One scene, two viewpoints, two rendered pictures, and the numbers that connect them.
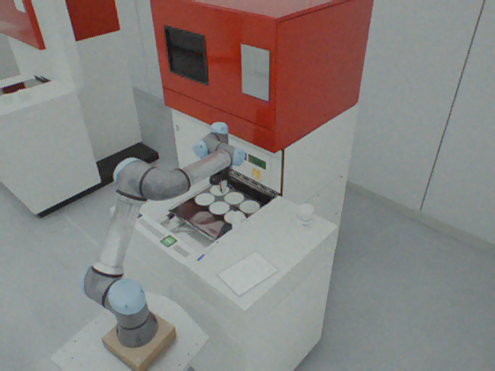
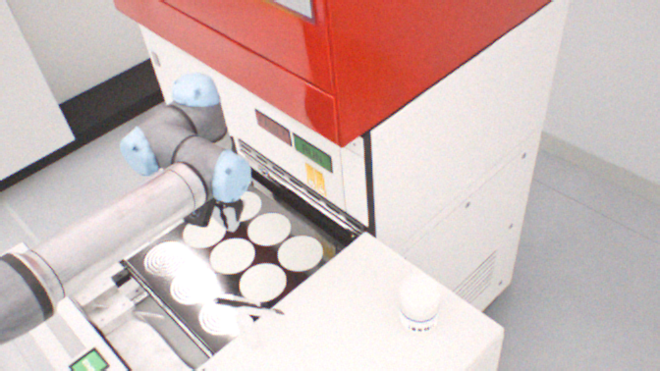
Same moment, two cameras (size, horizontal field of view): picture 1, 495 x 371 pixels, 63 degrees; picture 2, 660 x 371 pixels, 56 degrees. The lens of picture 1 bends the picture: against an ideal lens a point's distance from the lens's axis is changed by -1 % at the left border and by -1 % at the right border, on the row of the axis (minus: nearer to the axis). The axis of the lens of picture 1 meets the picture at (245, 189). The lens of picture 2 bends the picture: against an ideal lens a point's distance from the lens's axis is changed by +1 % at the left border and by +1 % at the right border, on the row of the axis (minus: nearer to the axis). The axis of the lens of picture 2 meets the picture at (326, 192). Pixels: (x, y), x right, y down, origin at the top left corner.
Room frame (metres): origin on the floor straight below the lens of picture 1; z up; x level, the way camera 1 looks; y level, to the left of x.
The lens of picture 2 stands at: (0.74, -0.21, 1.95)
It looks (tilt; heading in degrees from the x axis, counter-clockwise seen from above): 45 degrees down; 8
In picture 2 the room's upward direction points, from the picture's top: 7 degrees counter-clockwise
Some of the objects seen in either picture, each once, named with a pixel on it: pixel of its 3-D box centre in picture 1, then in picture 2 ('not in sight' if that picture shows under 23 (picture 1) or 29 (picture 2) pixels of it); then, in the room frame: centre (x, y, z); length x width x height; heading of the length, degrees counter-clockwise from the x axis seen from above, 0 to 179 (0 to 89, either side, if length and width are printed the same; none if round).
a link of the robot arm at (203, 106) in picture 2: (219, 136); (198, 109); (1.59, 0.11, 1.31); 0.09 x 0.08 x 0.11; 146
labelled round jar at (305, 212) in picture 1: (305, 216); (418, 305); (1.38, -0.26, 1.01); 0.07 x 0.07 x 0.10
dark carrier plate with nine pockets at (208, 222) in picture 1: (219, 208); (232, 256); (1.59, 0.13, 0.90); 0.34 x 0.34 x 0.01; 46
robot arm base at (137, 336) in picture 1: (135, 321); not in sight; (0.91, 0.42, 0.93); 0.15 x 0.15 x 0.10
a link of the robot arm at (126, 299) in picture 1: (127, 301); not in sight; (0.91, 0.42, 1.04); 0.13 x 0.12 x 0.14; 56
